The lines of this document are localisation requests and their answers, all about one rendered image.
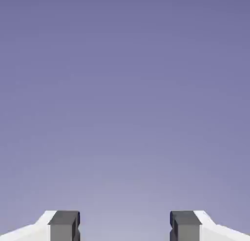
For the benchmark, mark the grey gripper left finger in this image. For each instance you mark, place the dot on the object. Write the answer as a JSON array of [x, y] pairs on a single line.
[[61, 228]]

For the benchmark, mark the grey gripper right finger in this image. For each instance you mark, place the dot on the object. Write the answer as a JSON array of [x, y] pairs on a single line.
[[187, 228]]

